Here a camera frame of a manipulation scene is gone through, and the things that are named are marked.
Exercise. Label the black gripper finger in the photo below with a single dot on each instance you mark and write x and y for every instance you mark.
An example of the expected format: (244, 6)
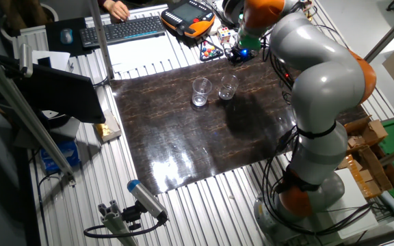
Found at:
(233, 61)
(230, 52)

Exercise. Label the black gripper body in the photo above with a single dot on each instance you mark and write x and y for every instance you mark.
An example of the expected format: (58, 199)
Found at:
(242, 54)

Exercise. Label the clear glass beaker cup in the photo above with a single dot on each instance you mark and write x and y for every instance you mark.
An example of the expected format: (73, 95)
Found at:
(227, 89)

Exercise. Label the clear ribbed plastic cup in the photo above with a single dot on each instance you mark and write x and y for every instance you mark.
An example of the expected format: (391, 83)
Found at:
(201, 94)

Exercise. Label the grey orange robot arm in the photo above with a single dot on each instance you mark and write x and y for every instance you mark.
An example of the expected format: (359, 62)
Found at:
(320, 78)

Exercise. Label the person hand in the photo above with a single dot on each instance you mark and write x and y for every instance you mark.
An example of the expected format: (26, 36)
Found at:
(120, 10)

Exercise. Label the rubik's cube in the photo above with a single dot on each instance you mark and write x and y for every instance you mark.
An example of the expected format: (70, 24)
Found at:
(223, 35)

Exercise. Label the billiard ball triangle toy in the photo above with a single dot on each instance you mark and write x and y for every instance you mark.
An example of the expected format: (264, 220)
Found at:
(210, 52)

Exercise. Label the black filament spool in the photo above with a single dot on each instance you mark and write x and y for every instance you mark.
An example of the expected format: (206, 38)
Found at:
(231, 10)

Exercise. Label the orange black teach pendant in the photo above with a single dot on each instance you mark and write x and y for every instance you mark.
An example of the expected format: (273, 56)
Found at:
(186, 17)

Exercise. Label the large white paper sheet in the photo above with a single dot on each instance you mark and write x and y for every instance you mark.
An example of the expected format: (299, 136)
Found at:
(142, 51)

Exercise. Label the dark marble pattern mat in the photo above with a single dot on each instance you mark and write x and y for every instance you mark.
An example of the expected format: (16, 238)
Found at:
(169, 136)

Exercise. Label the black computer keyboard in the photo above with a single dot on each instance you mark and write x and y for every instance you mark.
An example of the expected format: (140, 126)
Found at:
(121, 30)

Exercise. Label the grey computer mouse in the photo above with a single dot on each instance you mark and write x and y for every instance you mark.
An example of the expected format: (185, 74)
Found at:
(66, 36)

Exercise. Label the small white paper sheet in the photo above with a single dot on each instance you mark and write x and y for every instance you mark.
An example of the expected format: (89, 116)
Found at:
(58, 59)

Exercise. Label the black monitor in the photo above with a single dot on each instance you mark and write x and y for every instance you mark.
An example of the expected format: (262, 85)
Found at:
(63, 95)

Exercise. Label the cardboard box pile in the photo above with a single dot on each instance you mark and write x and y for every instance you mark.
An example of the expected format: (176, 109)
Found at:
(371, 171)

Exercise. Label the black mouse pad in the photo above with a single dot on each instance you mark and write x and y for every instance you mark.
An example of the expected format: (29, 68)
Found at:
(51, 44)

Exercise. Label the white round bucket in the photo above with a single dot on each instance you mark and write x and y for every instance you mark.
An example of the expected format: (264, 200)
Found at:
(55, 13)

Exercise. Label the white base platform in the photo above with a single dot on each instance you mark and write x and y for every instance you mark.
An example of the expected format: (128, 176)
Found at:
(354, 205)

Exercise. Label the blue tissue pack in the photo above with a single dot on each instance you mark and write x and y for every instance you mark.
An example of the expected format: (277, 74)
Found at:
(60, 155)

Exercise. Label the short aluminium profile stub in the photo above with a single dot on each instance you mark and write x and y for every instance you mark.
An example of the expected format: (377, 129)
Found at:
(115, 222)

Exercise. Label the long slanted aluminium bar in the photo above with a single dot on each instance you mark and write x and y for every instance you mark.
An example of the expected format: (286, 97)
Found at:
(22, 109)

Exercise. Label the green silver camera mount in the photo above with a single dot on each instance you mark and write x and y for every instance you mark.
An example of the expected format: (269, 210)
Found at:
(250, 41)

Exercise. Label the upright aluminium post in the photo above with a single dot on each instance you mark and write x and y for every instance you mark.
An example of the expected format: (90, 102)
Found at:
(99, 37)

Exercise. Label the silver camera blue cap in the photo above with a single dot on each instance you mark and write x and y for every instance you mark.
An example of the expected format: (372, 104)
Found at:
(145, 198)

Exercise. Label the small silver camera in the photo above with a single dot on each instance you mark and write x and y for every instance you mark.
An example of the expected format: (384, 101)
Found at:
(26, 59)

